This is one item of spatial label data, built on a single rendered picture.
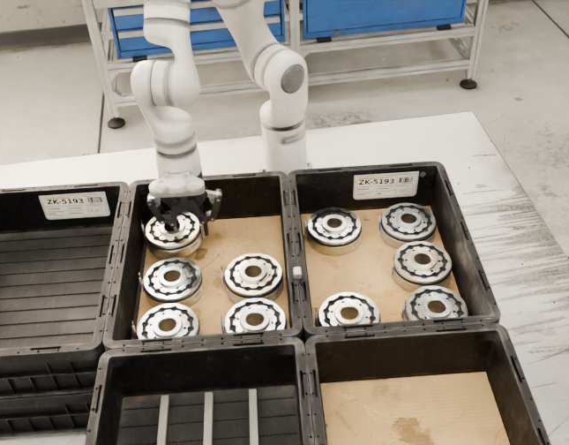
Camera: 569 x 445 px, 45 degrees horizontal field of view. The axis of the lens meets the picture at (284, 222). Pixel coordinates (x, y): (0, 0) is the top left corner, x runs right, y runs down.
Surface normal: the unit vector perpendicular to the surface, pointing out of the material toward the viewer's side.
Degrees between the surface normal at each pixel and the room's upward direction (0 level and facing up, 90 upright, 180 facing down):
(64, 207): 90
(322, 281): 0
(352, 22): 90
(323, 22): 90
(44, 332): 0
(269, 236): 0
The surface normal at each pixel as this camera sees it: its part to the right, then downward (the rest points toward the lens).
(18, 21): 0.15, 0.66
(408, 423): -0.04, -0.74
